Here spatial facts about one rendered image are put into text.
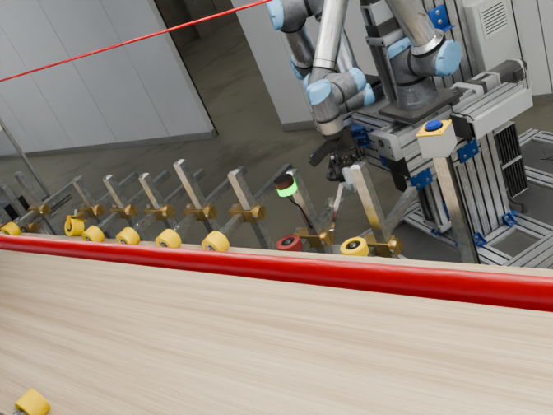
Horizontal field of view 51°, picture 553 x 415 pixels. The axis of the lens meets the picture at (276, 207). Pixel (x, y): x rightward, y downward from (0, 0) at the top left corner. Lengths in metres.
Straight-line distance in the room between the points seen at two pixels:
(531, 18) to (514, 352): 3.10
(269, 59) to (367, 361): 4.06
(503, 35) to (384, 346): 1.51
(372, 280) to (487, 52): 2.34
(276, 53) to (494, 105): 3.13
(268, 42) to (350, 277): 4.95
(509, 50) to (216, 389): 1.76
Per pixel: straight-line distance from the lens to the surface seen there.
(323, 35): 1.88
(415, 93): 2.12
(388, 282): 0.15
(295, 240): 1.86
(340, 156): 1.77
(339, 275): 0.16
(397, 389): 1.29
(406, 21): 1.92
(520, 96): 2.25
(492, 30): 2.48
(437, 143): 1.49
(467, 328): 1.37
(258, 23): 5.08
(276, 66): 5.16
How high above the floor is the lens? 1.84
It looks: 26 degrees down
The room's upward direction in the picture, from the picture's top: 24 degrees counter-clockwise
